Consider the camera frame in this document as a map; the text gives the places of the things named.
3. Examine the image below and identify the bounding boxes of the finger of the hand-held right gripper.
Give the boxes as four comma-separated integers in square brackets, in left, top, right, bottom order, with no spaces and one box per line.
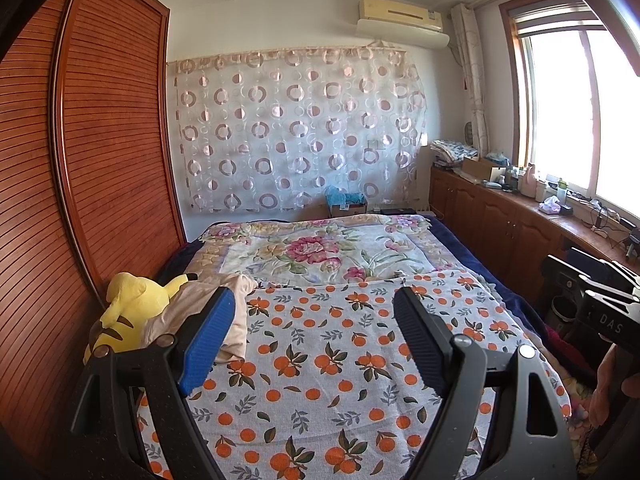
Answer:
[579,274,640,306]
[597,260,640,288]

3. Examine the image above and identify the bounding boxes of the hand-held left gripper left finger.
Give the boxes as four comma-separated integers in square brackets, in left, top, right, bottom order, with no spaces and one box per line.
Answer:
[70,285,237,480]

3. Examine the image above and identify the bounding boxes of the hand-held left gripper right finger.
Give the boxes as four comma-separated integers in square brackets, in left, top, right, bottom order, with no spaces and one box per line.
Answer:
[393,286,573,480]

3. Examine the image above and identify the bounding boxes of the beige t-shirt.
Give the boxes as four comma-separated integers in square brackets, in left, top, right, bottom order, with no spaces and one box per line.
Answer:
[140,274,259,363]

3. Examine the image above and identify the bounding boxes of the orange-print bed sheet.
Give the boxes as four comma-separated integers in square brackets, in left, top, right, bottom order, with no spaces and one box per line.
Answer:
[135,267,573,480]

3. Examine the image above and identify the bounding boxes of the person's right hand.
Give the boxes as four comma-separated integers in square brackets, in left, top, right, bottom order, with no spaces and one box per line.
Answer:
[590,346,626,428]

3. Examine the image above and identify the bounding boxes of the red cloth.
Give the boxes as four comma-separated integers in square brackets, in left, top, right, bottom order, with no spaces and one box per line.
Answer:
[545,322,583,376]

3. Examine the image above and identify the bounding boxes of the yellow plush toy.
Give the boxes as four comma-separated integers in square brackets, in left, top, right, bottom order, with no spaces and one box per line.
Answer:
[82,272,199,363]

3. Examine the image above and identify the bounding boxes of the floral quilt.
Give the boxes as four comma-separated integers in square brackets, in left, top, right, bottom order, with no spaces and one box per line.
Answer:
[155,215,551,341]

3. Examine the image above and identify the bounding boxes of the long wooden cabinet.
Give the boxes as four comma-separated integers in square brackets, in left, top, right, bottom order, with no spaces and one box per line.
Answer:
[429,167,640,321]

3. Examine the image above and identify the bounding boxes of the small box with blue cloth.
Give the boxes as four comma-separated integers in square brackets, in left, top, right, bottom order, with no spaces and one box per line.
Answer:
[325,186,368,218]

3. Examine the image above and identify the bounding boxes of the wood-framed window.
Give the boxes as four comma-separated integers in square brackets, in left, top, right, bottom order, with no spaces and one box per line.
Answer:
[499,0,640,216]

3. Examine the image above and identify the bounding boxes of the cardboard box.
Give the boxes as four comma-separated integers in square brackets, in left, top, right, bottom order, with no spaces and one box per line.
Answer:
[461,156,507,181]

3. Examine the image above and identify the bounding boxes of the stack of folded cloths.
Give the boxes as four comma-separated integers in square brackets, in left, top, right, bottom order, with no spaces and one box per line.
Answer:
[431,139,481,166]

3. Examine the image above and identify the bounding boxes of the wooden slatted wardrobe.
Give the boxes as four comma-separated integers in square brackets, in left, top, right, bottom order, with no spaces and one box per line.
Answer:
[0,0,188,461]

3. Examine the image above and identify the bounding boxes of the sheer circle-patterned curtain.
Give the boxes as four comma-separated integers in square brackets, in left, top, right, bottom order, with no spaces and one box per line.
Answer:
[166,45,430,216]

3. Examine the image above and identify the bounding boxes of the tied patterned window curtain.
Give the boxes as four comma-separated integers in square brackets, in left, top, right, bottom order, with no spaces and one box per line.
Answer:
[450,2,488,158]

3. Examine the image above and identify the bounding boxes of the wall air conditioner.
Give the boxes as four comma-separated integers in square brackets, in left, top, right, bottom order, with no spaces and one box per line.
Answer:
[356,0,451,51]

